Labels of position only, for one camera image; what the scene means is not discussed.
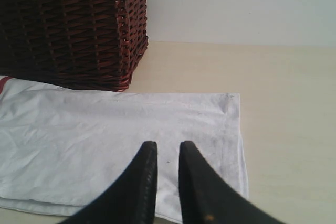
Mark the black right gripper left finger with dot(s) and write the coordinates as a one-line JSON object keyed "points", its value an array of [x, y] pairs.
{"points": [[131, 198]]}

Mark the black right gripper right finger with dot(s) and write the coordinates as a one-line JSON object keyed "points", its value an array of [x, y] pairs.
{"points": [[206, 198]]}

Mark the white t-shirt red lettering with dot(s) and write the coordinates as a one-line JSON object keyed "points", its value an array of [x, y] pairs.
{"points": [[61, 148]]}

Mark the dark brown wicker basket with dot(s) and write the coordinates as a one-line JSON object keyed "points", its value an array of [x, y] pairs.
{"points": [[76, 44]]}

